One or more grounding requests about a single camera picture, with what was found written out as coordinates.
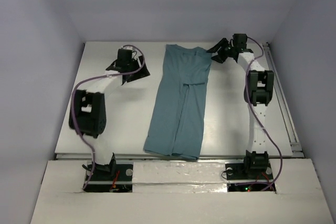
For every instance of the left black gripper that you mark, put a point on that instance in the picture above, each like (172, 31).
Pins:
(128, 69)

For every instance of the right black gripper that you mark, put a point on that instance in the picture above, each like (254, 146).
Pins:
(220, 57)

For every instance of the teal t shirt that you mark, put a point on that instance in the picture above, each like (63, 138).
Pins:
(177, 123)

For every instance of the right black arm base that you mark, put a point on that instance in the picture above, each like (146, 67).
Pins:
(252, 174)

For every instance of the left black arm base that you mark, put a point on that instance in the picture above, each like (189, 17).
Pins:
(110, 178)

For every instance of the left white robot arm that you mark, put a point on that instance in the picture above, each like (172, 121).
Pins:
(88, 113)

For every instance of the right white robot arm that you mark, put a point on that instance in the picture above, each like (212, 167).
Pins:
(258, 92)

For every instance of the aluminium front rail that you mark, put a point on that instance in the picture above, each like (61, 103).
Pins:
(183, 156)

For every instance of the aluminium rail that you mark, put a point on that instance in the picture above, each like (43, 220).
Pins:
(183, 156)
(287, 119)

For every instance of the aluminium right side rail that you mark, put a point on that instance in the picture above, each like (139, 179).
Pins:
(287, 119)

